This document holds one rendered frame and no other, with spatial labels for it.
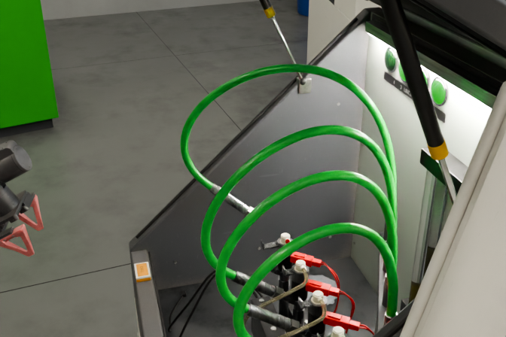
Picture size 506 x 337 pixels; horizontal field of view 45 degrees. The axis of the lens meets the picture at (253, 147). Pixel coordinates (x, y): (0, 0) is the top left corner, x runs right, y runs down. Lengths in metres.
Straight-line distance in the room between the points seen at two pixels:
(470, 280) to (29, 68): 3.84
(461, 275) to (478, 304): 0.04
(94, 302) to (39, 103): 1.94
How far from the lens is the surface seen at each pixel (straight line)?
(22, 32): 4.22
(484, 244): 0.65
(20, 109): 4.36
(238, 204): 1.13
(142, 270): 1.32
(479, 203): 0.65
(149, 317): 1.22
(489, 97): 0.93
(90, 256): 3.06
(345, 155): 1.41
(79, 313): 2.75
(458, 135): 1.06
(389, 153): 1.07
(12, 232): 1.33
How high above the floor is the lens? 1.75
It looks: 26 degrees down
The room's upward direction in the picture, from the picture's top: straight up
